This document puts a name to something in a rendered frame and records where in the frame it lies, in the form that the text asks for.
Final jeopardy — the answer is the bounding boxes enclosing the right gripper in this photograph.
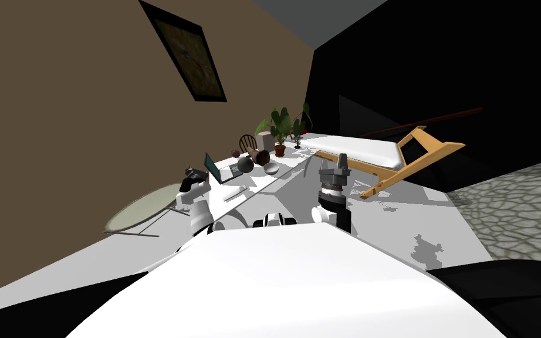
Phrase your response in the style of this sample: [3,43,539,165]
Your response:
[317,153,351,188]

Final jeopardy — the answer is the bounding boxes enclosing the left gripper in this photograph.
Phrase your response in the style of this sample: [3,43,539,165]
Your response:
[178,165,210,194]

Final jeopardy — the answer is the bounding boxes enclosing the open laptop with teal lid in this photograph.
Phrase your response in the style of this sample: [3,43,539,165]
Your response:
[203,152,245,185]

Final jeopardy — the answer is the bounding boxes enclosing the wooden bed with white mattress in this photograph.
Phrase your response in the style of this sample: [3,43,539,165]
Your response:
[314,125,466,201]

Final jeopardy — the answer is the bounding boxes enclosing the white desk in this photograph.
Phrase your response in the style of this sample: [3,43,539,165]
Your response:
[207,138,320,213]

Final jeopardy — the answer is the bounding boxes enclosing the small dark green plant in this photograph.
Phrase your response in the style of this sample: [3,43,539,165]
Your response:
[291,103,314,150]

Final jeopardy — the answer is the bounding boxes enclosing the pale green round table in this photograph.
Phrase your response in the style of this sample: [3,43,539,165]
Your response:
[103,182,192,238]

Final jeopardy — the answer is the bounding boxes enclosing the green plant in brown pot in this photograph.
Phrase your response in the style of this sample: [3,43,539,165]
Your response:
[270,106,293,158]

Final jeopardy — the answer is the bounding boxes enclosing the brown wooden chair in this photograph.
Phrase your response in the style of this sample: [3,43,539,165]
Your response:
[238,133,259,154]

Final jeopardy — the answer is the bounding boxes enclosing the green plant in pale pot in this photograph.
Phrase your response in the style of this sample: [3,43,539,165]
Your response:
[254,117,276,153]

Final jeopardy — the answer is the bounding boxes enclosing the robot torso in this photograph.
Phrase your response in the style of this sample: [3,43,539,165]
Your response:
[66,212,508,338]

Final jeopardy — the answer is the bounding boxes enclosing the black framed wall picture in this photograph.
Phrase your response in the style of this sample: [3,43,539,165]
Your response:
[137,0,228,103]

